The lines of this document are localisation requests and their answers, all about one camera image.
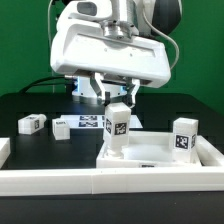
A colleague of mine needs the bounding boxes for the white thin cable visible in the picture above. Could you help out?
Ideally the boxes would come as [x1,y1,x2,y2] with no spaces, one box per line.
[47,0,56,94]

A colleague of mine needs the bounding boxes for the white marker base plate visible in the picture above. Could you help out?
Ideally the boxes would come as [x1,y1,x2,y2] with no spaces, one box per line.
[59,115,143,129]

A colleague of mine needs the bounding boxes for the white square tabletop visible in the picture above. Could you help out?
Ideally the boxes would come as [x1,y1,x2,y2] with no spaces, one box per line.
[96,131,201,168]

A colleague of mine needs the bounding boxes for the white left fence wall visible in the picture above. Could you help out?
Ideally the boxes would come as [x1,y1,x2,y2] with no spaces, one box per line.
[0,138,11,168]

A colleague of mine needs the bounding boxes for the black cable bundle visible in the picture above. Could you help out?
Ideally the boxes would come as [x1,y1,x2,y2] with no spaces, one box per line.
[19,75,78,94]

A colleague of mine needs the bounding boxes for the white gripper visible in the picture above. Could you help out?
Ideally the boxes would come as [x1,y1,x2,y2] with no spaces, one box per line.
[50,0,171,108]

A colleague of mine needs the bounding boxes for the white right fence wall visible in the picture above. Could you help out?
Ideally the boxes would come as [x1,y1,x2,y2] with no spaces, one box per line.
[196,136,224,167]

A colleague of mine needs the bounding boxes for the white fence wall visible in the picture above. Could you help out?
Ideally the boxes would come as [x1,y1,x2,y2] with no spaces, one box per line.
[0,167,224,196]
[196,136,224,167]
[0,138,11,168]

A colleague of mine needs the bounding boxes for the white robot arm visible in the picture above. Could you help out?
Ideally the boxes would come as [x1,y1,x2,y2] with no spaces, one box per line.
[50,0,182,107]

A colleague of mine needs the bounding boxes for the white front fence wall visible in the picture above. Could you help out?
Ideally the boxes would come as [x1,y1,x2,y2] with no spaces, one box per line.
[0,167,224,196]

